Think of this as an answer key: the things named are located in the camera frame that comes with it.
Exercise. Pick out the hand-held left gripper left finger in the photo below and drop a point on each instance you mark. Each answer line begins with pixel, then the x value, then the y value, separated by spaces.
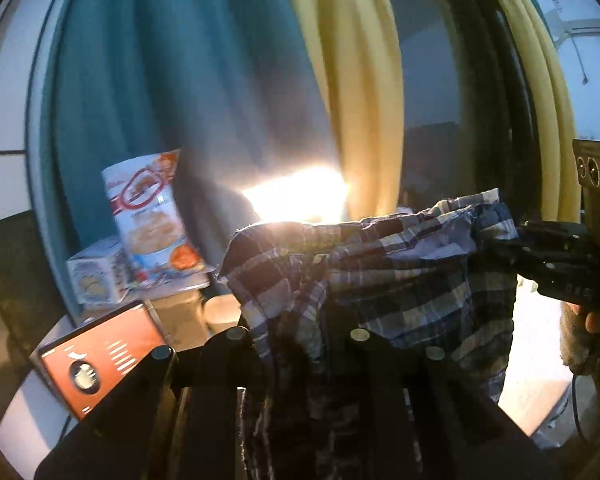
pixel 205 385

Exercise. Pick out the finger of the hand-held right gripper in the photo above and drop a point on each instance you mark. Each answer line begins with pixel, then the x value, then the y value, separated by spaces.
pixel 555 275
pixel 555 230

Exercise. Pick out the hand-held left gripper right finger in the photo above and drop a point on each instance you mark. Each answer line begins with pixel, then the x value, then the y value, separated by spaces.
pixel 395 400

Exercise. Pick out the plaid flannel shirt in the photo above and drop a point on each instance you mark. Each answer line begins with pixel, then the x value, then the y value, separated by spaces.
pixel 370 270

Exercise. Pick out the round tan container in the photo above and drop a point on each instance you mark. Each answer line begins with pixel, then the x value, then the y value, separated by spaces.
pixel 222 312

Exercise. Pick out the brown cardboard box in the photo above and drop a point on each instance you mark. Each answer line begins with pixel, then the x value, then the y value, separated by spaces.
pixel 180 312

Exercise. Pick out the tablet with orange screen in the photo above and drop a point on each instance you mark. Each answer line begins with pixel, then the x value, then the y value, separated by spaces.
pixel 105 355

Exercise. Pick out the white textured table mat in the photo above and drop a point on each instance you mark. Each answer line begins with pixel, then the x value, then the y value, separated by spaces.
pixel 535 385

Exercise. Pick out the yellow curtain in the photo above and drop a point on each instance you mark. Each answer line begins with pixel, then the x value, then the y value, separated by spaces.
pixel 535 85
pixel 350 85

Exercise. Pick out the small printed box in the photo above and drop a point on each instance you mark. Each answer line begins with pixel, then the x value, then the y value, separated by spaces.
pixel 97 272

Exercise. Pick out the printed snack bag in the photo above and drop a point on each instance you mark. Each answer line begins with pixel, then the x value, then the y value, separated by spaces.
pixel 150 220

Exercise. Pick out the teal curtain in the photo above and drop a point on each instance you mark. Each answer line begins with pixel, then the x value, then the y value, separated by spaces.
pixel 155 85

